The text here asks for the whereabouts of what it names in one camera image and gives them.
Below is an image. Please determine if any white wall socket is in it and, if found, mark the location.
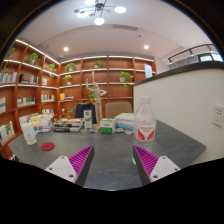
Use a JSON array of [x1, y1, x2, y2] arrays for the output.
[[212, 103, 224, 128]]

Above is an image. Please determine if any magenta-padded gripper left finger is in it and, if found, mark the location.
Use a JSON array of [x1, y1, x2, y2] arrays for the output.
[[44, 144, 95, 187]]

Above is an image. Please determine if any wooden artist mannequin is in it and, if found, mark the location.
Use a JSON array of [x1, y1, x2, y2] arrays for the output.
[[85, 71, 108, 126]]

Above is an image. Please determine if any flat round red coaster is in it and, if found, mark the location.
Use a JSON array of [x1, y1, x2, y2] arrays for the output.
[[40, 142, 56, 152]]

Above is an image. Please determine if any ceiling air vent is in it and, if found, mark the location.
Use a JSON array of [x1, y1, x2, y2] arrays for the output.
[[112, 23, 138, 32]]

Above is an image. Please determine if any grey window curtain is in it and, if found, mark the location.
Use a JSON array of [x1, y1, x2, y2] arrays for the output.
[[168, 54, 201, 70]]

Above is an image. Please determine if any tall green-white carton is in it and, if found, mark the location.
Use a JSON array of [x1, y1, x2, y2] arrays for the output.
[[83, 109, 94, 130]]

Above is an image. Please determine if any branched ceiling lamp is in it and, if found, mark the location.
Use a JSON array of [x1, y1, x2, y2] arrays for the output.
[[73, 0, 128, 26]]

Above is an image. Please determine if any black track light rail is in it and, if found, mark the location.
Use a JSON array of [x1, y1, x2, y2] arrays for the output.
[[167, 43, 219, 64]]

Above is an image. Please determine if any clear red-labelled water bottle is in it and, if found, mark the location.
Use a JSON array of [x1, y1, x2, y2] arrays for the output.
[[132, 95, 158, 166]]

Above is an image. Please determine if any stack of dark books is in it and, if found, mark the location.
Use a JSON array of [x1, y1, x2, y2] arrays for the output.
[[52, 117, 84, 133]]

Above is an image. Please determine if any cream printed cup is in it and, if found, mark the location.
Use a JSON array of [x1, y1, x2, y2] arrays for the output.
[[20, 121, 38, 146]]

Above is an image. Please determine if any window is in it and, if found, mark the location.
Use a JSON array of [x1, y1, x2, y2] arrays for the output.
[[198, 52, 224, 63]]

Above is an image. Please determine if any beige chair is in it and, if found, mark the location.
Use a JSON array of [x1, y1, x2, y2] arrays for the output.
[[104, 101, 133, 120]]

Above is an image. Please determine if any stack of colourful books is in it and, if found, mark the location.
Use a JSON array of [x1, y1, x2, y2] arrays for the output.
[[31, 113, 54, 134]]

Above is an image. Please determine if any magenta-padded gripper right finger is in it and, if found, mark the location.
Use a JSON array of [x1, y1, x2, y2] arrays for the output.
[[132, 144, 182, 187]]

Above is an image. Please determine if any wooden wall shelf unit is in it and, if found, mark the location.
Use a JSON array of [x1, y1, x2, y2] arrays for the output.
[[0, 38, 158, 161]]

